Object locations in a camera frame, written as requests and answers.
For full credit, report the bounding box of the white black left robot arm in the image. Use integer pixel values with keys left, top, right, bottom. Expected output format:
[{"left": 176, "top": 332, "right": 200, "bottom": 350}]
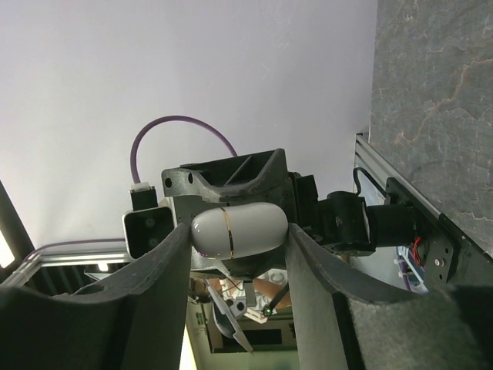
[{"left": 162, "top": 149, "right": 419, "bottom": 256}]

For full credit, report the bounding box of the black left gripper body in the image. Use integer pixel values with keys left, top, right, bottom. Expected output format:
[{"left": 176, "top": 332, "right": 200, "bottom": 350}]
[{"left": 161, "top": 149, "right": 318, "bottom": 227}]

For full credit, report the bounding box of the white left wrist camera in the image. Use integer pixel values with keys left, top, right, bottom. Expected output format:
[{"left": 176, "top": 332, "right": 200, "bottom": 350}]
[{"left": 122, "top": 183, "right": 174, "bottom": 260}]

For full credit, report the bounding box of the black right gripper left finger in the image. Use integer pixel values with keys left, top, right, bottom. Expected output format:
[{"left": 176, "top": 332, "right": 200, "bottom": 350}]
[{"left": 1, "top": 224, "right": 191, "bottom": 369}]

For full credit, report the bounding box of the aluminium frame rail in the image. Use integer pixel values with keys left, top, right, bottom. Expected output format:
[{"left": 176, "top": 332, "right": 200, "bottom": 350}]
[{"left": 355, "top": 133, "right": 441, "bottom": 218}]

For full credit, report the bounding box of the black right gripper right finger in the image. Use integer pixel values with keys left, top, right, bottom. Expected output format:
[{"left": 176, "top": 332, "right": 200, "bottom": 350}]
[{"left": 287, "top": 224, "right": 492, "bottom": 369}]

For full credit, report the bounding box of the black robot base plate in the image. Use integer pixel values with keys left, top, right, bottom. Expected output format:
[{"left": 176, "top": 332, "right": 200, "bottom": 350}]
[{"left": 385, "top": 177, "right": 492, "bottom": 291}]

